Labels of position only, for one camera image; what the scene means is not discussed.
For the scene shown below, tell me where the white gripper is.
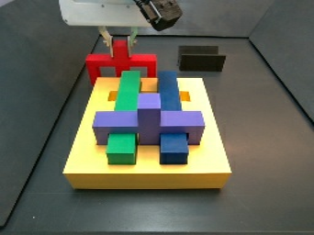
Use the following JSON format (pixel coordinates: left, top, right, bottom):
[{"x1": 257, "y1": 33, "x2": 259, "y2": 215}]
[{"x1": 59, "y1": 0, "x2": 150, "y2": 57}]

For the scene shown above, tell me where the red bridge-shaped block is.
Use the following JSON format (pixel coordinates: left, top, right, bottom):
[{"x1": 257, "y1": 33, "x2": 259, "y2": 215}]
[{"x1": 85, "y1": 40, "x2": 158, "y2": 84}]

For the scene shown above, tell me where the yellow wooden puzzle board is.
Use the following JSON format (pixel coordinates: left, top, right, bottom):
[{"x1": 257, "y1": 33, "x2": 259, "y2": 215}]
[{"x1": 63, "y1": 78, "x2": 231, "y2": 189}]

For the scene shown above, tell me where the purple bridge-shaped block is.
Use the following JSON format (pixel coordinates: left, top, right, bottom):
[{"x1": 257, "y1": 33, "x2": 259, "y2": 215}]
[{"x1": 92, "y1": 94, "x2": 204, "y2": 145}]

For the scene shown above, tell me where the green long block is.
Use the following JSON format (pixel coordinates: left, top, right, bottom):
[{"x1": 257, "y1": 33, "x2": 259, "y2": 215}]
[{"x1": 106, "y1": 71, "x2": 142, "y2": 164}]

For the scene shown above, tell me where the blue long block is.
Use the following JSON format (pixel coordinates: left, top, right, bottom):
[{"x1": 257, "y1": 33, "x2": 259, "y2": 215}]
[{"x1": 158, "y1": 72, "x2": 188, "y2": 164}]

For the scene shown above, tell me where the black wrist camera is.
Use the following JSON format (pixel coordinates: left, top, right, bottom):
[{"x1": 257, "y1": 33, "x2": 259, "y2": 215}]
[{"x1": 132, "y1": 0, "x2": 183, "y2": 31}]

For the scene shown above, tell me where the black angled bracket holder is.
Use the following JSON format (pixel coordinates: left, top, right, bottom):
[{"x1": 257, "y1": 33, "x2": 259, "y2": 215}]
[{"x1": 178, "y1": 46, "x2": 226, "y2": 72}]

